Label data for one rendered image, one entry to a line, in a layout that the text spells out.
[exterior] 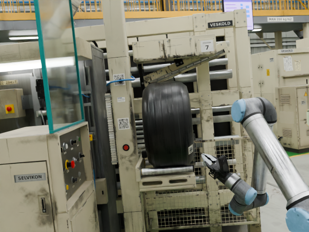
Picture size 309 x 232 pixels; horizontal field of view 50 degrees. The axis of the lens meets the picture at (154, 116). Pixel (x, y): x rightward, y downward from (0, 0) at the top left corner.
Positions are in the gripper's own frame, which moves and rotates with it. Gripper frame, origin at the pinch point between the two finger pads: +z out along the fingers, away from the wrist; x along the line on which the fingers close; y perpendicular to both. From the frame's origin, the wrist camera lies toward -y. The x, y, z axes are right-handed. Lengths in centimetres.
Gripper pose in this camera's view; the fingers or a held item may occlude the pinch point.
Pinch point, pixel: (203, 154)
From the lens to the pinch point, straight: 199.4
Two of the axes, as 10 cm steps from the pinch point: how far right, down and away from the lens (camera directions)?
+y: -0.8, 6.9, 7.2
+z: -6.8, -5.6, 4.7
